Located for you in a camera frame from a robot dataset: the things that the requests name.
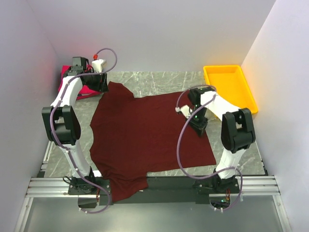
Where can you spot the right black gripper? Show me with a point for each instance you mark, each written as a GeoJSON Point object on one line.
{"type": "Point", "coordinates": [199, 128]}

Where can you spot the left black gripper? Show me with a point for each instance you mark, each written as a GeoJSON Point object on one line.
{"type": "Point", "coordinates": [105, 87]}

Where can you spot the dark red t-shirt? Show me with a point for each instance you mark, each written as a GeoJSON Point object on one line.
{"type": "Point", "coordinates": [135, 136]}

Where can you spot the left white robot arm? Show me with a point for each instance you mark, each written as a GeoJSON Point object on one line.
{"type": "Point", "coordinates": [60, 120]}

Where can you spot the folded pink t-shirt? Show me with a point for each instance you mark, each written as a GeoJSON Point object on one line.
{"type": "Point", "coordinates": [84, 90]}

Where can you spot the folded red striped t-shirt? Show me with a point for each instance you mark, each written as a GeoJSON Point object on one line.
{"type": "Point", "coordinates": [84, 96]}

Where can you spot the yellow plastic tray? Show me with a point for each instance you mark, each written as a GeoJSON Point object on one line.
{"type": "Point", "coordinates": [231, 84]}

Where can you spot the black base beam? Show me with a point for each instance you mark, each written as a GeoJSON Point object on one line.
{"type": "Point", "coordinates": [179, 189]}

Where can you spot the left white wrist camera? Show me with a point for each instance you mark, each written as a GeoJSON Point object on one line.
{"type": "Point", "coordinates": [98, 64]}

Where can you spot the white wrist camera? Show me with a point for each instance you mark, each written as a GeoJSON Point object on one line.
{"type": "Point", "coordinates": [98, 64]}
{"type": "Point", "coordinates": [185, 110]}

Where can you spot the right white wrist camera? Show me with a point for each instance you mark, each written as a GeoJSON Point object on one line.
{"type": "Point", "coordinates": [185, 110]}

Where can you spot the aluminium rail frame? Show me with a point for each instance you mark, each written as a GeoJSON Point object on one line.
{"type": "Point", "coordinates": [47, 207]}

